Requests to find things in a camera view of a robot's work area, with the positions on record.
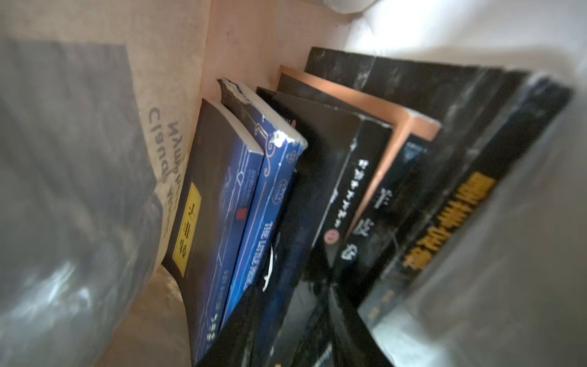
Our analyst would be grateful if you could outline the blue Prince book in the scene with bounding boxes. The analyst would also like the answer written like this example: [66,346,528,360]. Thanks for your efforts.
[218,77,308,324]

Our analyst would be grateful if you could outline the thin black book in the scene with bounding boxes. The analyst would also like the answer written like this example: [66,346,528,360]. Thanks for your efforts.
[247,86,395,367]

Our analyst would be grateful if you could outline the bottom black book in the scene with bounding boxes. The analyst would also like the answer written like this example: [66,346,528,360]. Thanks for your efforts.
[305,47,574,328]

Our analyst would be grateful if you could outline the beige canvas tote bag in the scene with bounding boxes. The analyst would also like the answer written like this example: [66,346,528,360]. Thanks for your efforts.
[1,1,586,366]

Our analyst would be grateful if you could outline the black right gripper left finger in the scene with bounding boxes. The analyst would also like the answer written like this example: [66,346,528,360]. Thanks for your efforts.
[194,285,265,367]

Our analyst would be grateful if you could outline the black book yellow characters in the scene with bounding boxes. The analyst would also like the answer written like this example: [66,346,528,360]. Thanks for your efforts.
[278,66,442,275]

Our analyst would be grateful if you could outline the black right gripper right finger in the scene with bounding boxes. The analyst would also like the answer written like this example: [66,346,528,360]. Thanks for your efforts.
[329,284,393,367]

